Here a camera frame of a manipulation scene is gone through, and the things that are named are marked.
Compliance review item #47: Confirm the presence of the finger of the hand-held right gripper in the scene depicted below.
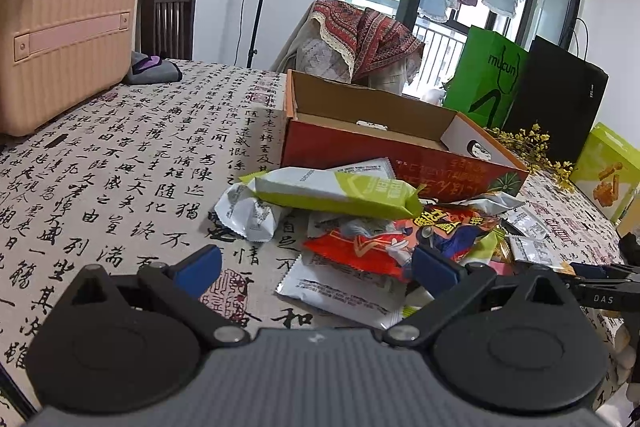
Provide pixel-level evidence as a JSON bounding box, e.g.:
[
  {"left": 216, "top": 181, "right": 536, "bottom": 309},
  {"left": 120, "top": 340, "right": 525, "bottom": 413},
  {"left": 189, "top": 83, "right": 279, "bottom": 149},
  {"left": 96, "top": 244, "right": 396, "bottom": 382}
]
[
  {"left": 570, "top": 263, "right": 640, "bottom": 283},
  {"left": 567, "top": 277, "right": 640, "bottom": 308}
]

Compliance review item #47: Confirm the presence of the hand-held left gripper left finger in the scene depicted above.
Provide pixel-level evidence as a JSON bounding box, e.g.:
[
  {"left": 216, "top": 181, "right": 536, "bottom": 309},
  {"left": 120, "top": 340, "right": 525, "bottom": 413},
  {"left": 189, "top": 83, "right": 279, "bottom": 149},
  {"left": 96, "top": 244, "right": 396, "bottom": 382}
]
[{"left": 67, "top": 245, "right": 251, "bottom": 350}]

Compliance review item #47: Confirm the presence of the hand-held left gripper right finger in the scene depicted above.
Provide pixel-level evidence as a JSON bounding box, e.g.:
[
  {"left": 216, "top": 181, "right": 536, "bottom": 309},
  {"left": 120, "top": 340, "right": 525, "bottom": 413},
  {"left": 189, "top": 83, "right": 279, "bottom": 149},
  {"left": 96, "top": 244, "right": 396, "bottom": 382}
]
[{"left": 382, "top": 244, "right": 576, "bottom": 349}]

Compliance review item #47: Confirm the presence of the red blue cartoon snack packet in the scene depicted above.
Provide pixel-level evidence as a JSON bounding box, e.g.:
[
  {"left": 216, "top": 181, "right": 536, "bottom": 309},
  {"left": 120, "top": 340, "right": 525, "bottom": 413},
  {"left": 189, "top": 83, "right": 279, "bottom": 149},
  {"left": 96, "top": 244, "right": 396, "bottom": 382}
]
[{"left": 395, "top": 202, "right": 501, "bottom": 265}]

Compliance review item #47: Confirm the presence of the small white snack packet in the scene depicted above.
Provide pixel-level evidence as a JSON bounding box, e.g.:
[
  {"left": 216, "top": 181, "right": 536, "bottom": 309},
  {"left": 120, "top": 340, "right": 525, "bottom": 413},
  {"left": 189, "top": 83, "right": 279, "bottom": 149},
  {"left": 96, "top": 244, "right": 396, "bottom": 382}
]
[
  {"left": 507, "top": 234, "right": 563, "bottom": 268},
  {"left": 505, "top": 207, "right": 551, "bottom": 240}
]

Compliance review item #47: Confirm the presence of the silver snack packet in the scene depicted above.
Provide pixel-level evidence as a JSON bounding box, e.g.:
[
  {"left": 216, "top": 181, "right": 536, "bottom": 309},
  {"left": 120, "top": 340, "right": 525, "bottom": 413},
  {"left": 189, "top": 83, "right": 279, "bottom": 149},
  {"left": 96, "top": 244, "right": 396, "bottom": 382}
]
[{"left": 470, "top": 194, "right": 526, "bottom": 218}]

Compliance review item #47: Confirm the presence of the green white snack packet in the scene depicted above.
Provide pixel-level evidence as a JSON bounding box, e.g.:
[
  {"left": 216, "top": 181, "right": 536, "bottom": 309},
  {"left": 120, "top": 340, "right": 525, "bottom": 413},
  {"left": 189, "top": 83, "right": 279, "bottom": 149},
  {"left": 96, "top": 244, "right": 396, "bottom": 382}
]
[{"left": 239, "top": 167, "right": 426, "bottom": 219}]

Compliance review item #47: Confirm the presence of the orange cardboard box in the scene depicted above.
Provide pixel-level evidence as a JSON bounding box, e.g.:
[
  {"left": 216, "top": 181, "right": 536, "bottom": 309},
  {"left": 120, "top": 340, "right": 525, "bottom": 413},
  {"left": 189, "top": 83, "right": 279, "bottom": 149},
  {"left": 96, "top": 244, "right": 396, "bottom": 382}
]
[{"left": 282, "top": 69, "right": 531, "bottom": 198}]

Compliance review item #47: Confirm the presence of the green snack box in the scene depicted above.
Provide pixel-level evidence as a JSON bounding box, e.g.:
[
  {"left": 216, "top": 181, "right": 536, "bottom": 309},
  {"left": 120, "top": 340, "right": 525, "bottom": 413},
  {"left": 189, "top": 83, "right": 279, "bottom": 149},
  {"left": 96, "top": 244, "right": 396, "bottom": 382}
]
[{"left": 570, "top": 123, "right": 640, "bottom": 223}]

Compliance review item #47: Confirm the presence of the calligraphy print tablecloth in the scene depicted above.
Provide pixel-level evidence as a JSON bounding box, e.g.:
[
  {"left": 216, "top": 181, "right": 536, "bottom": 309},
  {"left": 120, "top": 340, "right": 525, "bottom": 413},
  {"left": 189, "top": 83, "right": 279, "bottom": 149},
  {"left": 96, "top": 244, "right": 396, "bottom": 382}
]
[{"left": 0, "top": 59, "right": 640, "bottom": 413}]

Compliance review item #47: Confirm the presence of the yellow flower sprig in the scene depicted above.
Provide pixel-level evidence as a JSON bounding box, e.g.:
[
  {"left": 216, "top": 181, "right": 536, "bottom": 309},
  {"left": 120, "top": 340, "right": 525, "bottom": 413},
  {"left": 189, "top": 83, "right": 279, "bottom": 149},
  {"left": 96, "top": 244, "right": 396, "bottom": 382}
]
[{"left": 487, "top": 123, "right": 576, "bottom": 192}]

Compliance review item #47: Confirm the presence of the black shopping bag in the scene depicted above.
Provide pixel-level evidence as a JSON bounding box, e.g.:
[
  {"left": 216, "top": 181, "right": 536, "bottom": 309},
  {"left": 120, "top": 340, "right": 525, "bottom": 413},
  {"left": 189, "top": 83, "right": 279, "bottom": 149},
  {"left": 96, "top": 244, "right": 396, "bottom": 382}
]
[{"left": 502, "top": 18, "right": 610, "bottom": 162}]

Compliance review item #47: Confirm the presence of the green shopping bag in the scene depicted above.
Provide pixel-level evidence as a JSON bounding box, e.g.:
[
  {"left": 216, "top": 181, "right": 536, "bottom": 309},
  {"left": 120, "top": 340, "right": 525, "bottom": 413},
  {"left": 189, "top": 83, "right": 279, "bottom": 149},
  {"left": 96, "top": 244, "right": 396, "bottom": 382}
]
[{"left": 442, "top": 26, "right": 530, "bottom": 128}]

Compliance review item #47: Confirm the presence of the grey purple pouch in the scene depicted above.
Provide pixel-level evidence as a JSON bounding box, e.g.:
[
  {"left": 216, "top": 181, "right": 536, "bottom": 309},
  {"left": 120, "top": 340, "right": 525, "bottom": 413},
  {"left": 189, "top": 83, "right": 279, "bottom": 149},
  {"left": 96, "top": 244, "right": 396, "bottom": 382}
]
[{"left": 123, "top": 51, "right": 182, "bottom": 86}]

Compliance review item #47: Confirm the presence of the red patterned cloth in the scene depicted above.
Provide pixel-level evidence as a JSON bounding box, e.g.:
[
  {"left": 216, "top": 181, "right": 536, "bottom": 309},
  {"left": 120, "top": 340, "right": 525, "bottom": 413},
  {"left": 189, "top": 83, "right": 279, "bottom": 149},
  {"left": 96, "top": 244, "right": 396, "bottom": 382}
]
[{"left": 308, "top": 0, "right": 426, "bottom": 82}]

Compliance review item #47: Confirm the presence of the chair with patterned red cloth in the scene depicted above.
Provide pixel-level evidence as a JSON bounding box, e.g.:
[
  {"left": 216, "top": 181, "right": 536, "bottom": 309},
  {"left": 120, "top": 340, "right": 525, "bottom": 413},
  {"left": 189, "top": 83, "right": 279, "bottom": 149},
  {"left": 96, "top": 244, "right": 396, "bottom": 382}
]
[{"left": 272, "top": 0, "right": 423, "bottom": 95}]

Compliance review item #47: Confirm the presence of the dark wooden chair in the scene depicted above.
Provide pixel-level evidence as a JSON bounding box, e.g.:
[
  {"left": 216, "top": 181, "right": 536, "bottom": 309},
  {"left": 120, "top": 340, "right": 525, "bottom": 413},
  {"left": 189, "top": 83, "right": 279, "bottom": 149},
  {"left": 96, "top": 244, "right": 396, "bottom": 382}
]
[{"left": 136, "top": 0, "right": 197, "bottom": 61}]

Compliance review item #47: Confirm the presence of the pink ribbed suitcase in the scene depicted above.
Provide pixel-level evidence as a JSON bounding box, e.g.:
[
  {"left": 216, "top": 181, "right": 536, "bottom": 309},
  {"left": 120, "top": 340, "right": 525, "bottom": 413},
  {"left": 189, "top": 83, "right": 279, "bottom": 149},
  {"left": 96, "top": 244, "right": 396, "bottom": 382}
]
[{"left": 0, "top": 0, "right": 139, "bottom": 138}]

